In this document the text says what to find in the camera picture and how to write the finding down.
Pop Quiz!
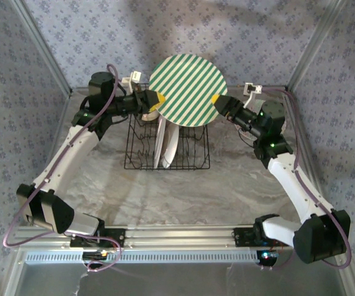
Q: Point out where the green striped plate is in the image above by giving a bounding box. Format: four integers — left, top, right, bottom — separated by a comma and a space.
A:
148, 54, 228, 128

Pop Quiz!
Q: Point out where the white plate with flower print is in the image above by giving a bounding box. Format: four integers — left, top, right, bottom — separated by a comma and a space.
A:
161, 123, 180, 169

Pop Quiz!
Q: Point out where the black wire dish rack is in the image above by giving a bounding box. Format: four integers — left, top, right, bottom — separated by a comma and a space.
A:
123, 83, 211, 171

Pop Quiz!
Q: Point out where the shiny metal sheet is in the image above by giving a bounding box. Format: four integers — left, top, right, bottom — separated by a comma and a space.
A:
4, 261, 355, 296

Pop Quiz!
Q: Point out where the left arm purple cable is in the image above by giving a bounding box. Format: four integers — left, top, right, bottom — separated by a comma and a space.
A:
3, 64, 123, 273

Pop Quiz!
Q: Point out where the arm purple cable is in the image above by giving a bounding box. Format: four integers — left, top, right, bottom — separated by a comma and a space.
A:
3, 64, 123, 273
259, 86, 353, 272

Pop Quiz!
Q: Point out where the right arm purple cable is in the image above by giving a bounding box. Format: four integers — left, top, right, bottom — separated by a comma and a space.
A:
259, 86, 353, 272

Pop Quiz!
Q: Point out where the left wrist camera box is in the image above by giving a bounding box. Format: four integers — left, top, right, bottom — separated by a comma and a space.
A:
121, 70, 144, 93

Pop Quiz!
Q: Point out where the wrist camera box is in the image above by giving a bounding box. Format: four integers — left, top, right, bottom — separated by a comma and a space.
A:
121, 70, 144, 93
243, 82, 263, 109

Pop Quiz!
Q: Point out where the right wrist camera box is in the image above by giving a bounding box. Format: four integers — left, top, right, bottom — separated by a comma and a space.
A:
243, 82, 263, 109

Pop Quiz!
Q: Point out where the aluminium frame post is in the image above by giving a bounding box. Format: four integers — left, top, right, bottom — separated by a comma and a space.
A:
286, 0, 350, 93
12, 0, 73, 96

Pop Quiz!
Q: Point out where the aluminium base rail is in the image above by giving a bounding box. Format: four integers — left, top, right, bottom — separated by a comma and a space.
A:
13, 226, 298, 250

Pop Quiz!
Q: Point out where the grey slotted cable duct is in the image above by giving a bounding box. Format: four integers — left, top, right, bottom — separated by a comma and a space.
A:
25, 250, 262, 265

